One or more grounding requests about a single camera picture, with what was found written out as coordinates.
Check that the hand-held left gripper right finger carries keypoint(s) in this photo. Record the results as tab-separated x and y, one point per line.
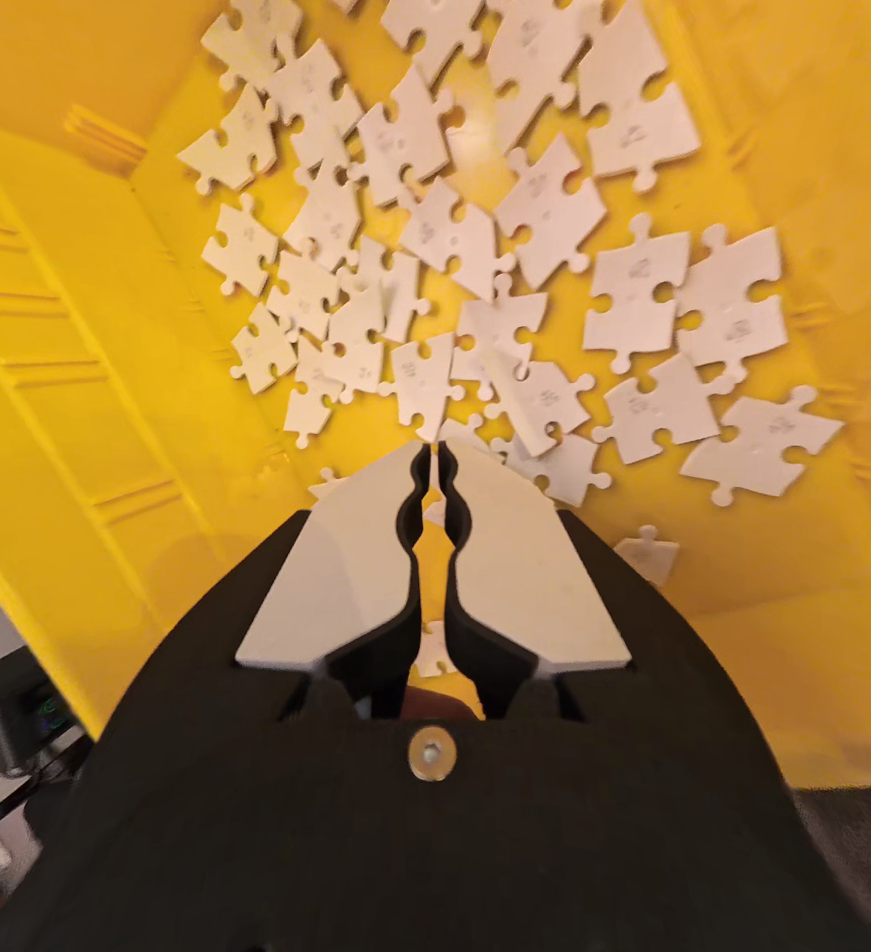
539	587

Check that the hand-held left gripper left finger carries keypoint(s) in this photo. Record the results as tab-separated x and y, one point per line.
331	587

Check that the pile of white puzzle pieces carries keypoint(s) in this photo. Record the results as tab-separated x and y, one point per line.
628	312

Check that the yellow plastic bin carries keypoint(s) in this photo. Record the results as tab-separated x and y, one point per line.
71	446

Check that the black electronics box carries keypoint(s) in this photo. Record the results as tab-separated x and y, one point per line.
4	714

